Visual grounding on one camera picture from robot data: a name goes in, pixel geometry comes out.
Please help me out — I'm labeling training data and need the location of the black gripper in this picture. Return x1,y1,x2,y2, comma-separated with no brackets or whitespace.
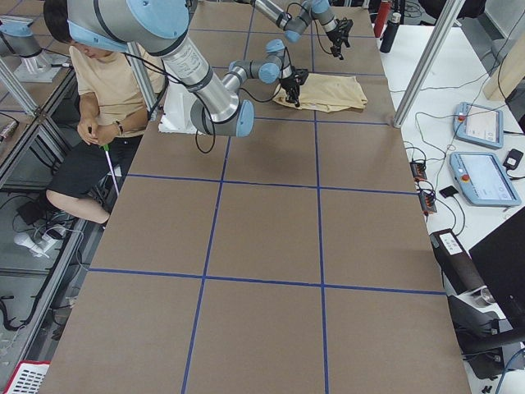
280,74,300,108
326,25,349,60

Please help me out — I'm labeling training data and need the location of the beige long sleeve shirt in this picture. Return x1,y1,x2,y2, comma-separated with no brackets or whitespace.
272,74,368,113

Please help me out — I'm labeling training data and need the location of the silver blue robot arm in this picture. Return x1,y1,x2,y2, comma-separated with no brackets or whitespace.
67,0,308,137
240,0,354,60

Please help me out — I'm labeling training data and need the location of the red water bottle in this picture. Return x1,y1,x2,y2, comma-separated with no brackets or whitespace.
373,0,391,38

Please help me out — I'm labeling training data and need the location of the orange electronics board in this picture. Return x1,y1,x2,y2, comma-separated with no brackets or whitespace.
409,161,427,181

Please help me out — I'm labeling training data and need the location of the upper blue teach pendant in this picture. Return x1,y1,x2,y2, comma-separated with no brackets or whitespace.
453,102,504,149

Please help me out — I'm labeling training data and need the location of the blue teach pendant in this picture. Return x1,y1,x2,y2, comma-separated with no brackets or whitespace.
449,152,522,207
453,102,504,149

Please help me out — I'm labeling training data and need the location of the person in beige shirt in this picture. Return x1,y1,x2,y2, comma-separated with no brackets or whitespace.
43,1,148,224

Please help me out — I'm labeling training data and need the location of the lower blue teach pendant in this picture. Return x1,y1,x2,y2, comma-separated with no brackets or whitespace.
449,152,522,207

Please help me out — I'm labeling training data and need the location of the black power adapter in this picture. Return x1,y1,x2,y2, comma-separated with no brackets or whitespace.
503,149,524,170

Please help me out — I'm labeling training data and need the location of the black monitor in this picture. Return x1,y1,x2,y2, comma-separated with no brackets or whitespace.
469,209,524,328

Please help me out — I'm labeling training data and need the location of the red white basket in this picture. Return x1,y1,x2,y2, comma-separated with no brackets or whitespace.
3,360,50,394

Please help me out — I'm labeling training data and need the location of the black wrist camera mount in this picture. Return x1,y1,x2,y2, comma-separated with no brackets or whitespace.
294,68,309,85

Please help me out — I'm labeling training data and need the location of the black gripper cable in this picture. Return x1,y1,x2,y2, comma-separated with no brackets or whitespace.
194,122,218,155

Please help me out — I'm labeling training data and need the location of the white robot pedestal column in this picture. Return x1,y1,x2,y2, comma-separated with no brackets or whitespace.
158,82,196,134

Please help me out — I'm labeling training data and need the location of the aluminium frame post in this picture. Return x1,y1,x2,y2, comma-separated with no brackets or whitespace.
392,0,465,128

